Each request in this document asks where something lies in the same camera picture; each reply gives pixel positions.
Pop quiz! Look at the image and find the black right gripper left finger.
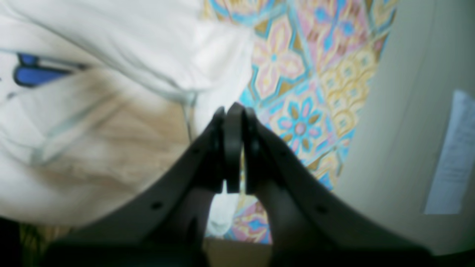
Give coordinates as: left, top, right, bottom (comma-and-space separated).
41, 103, 244, 267

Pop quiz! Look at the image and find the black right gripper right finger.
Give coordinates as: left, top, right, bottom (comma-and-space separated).
243, 108, 435, 267

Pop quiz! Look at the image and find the white paper sheet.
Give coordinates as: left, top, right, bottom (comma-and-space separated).
424, 89, 475, 215

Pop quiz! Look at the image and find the white printed T-shirt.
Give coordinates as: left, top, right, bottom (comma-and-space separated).
1, 0, 256, 227

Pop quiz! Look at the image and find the patterned tile tablecloth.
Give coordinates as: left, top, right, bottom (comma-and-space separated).
200, 0, 399, 245

